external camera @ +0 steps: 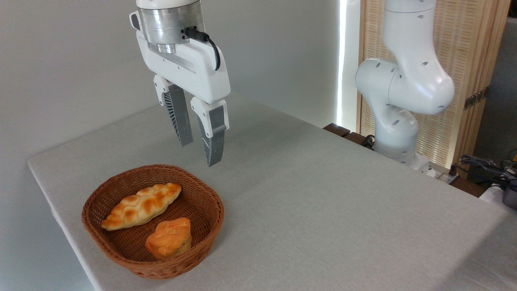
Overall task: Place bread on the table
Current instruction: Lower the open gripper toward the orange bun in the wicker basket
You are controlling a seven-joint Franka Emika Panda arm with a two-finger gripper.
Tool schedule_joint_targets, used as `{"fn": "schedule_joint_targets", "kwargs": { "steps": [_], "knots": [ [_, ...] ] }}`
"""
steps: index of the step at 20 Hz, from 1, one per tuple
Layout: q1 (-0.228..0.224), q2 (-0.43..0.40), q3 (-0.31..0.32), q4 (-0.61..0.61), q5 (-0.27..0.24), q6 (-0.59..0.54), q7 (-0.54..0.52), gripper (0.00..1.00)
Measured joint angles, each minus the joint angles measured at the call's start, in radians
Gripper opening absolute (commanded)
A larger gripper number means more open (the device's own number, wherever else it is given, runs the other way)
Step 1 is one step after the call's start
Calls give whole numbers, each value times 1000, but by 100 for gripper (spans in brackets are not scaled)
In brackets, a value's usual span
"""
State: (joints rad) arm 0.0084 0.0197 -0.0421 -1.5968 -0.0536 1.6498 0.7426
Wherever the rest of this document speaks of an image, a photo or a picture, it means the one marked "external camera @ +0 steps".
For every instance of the dark metal screen hinge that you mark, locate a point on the dark metal screen hinge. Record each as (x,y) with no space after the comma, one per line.
(476,98)

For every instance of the grey fabric tablecloth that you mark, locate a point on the grey fabric tablecloth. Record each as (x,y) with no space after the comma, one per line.
(323,210)

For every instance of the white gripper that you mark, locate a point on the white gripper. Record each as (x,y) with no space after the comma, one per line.
(202,74)

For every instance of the long braided bread loaf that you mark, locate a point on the long braided bread loaf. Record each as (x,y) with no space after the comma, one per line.
(141,206)

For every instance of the black plug connector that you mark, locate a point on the black plug connector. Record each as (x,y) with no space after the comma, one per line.
(454,173)

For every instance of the silver wrist flange adapter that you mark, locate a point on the silver wrist flange adapter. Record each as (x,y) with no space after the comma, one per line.
(169,24)

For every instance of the bamboo folding screen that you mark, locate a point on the bamboo folding screen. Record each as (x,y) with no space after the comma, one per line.
(468,40)

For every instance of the brown woven wicker basket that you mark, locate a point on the brown woven wicker basket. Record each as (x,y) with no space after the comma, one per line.
(173,270)

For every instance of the small round orange bread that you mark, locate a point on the small round orange bread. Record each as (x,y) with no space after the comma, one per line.
(169,239)

